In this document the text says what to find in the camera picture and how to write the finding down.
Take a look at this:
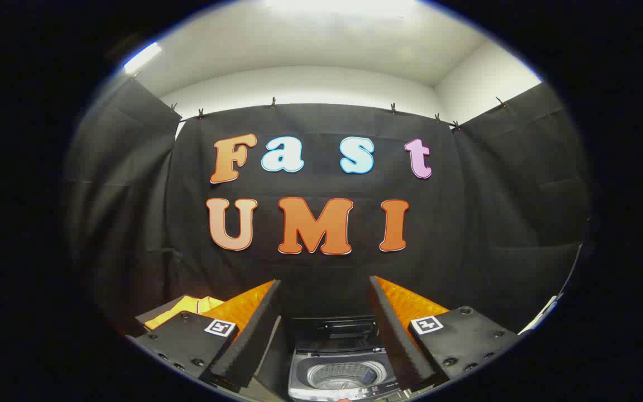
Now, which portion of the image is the dark glass washing machine lid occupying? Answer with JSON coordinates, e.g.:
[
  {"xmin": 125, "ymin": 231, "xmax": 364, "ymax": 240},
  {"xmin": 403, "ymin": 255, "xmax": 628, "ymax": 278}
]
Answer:
[{"xmin": 291, "ymin": 315, "xmax": 379, "ymax": 353}]

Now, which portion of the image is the white board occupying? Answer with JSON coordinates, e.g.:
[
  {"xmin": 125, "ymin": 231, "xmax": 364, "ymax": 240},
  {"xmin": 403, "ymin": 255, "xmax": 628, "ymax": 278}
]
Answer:
[{"xmin": 517, "ymin": 295, "xmax": 560, "ymax": 336}]

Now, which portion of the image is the orange polo shirt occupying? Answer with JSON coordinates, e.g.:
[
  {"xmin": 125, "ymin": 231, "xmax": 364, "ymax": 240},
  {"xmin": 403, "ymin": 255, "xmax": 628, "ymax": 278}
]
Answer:
[{"xmin": 144, "ymin": 296, "xmax": 225, "ymax": 331}]

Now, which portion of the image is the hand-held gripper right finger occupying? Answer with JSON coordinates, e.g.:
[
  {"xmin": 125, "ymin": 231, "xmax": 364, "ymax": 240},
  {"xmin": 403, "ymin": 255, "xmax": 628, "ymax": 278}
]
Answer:
[{"xmin": 369, "ymin": 275, "xmax": 523, "ymax": 391}]

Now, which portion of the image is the grey box stand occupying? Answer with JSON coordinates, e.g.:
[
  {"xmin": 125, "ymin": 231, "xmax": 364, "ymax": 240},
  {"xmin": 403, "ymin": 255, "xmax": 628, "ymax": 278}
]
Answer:
[{"xmin": 135, "ymin": 296, "xmax": 189, "ymax": 331}]

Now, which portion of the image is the grey washing machine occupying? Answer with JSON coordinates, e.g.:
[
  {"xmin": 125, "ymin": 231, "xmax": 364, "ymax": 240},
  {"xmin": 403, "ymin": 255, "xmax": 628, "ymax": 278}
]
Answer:
[{"xmin": 287, "ymin": 345, "xmax": 407, "ymax": 401}]

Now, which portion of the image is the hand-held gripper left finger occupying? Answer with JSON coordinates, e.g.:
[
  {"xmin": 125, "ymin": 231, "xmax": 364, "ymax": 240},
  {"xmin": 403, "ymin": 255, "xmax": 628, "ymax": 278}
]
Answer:
[{"xmin": 126, "ymin": 279, "xmax": 283, "ymax": 391}]

